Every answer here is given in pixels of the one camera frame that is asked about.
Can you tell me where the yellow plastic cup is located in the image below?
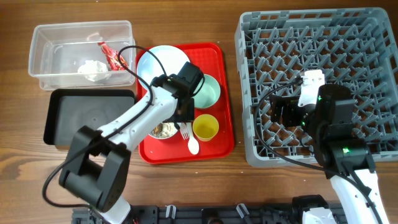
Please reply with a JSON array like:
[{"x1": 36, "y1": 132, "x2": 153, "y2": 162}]
[{"x1": 193, "y1": 114, "x2": 220, "y2": 142}]

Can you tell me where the light blue bowl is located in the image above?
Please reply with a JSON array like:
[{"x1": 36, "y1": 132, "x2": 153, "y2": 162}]
[{"x1": 147, "y1": 121, "x2": 180, "y2": 140}]

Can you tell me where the food scraps and rice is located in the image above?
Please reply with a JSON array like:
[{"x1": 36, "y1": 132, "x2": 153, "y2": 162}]
[{"x1": 150, "y1": 121, "x2": 178, "y2": 138}]

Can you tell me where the mint green bowl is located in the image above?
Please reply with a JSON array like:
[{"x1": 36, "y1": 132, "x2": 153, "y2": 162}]
[{"x1": 193, "y1": 74, "x2": 221, "y2": 109}]

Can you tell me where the light blue plate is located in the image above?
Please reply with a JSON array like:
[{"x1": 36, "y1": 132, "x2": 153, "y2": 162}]
[{"x1": 136, "y1": 45, "x2": 190, "y2": 85}]

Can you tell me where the red snack wrapper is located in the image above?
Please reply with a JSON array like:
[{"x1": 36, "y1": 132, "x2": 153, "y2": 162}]
[{"x1": 98, "y1": 42, "x2": 127, "y2": 71}]

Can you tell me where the white napkin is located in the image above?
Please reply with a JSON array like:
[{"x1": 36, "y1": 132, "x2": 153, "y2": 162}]
[{"x1": 78, "y1": 60, "x2": 111, "y2": 82}]

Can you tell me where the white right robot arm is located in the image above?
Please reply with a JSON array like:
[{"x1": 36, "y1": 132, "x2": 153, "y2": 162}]
[{"x1": 266, "y1": 84, "x2": 389, "y2": 223}]

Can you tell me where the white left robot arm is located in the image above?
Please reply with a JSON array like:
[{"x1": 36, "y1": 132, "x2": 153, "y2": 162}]
[{"x1": 59, "y1": 62, "x2": 205, "y2": 223}]

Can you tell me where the grey dishwasher rack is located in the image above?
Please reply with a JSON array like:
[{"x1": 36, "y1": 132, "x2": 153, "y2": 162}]
[{"x1": 234, "y1": 7, "x2": 397, "y2": 167}]

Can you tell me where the black food waste tray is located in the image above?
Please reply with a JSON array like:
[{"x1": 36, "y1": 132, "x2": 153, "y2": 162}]
[{"x1": 43, "y1": 89, "x2": 135, "y2": 147}]

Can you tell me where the white plastic fork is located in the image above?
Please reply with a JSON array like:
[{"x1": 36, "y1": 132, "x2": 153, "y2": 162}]
[{"x1": 180, "y1": 123, "x2": 190, "y2": 140}]

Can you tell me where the white plastic spoon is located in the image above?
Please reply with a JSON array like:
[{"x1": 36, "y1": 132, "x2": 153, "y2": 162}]
[{"x1": 185, "y1": 123, "x2": 200, "y2": 155}]

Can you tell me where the red serving tray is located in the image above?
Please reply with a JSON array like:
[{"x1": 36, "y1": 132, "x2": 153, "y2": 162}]
[{"x1": 139, "y1": 42, "x2": 234, "y2": 164}]

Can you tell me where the clear plastic bin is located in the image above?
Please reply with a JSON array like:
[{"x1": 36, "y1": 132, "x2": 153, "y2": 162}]
[{"x1": 28, "y1": 21, "x2": 136, "y2": 90}]

